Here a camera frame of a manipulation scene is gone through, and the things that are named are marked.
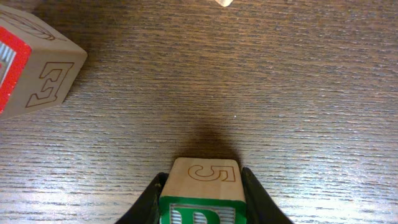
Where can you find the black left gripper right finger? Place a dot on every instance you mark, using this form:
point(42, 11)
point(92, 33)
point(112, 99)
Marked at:
point(261, 209)

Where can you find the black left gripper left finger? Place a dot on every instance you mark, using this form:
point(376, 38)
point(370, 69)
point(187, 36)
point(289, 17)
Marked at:
point(146, 209)

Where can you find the green R block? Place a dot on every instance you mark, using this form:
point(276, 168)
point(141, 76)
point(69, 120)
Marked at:
point(203, 191)

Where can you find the red E block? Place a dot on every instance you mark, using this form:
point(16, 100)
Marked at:
point(38, 64)

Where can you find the red 3 block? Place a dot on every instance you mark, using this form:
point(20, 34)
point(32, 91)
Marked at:
point(224, 3)

